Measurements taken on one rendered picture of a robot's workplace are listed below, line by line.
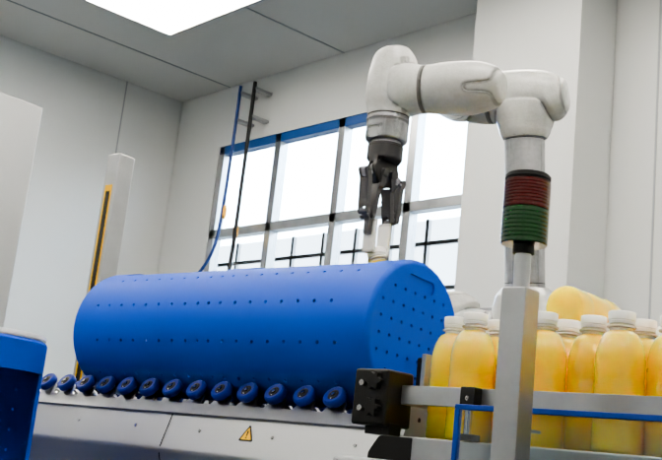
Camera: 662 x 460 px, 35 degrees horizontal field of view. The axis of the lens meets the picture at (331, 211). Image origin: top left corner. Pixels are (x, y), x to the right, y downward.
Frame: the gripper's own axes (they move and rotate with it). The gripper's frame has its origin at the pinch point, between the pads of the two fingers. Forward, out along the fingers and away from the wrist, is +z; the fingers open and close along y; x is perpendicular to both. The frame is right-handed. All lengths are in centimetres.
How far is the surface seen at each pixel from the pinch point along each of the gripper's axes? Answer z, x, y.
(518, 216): 10, 61, 44
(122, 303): 16, -55, 19
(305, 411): 36.4, 0.5, 16.2
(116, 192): -28, -125, -25
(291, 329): 21.8, -2.3, 19.6
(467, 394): 33, 44, 28
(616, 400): 33, 67, 26
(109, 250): -10, -125, -26
